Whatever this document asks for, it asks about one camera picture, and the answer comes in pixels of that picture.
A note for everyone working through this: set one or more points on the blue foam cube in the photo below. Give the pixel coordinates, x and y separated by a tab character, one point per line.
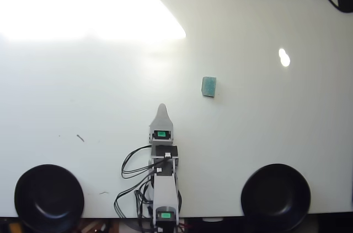
208	87

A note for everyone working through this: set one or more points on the black round bowl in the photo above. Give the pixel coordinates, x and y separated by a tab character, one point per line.
275	197
49	200

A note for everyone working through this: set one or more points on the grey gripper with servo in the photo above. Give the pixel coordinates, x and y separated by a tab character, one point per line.
161	140

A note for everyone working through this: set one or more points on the white Koch robot arm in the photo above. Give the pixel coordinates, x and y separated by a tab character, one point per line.
164	191

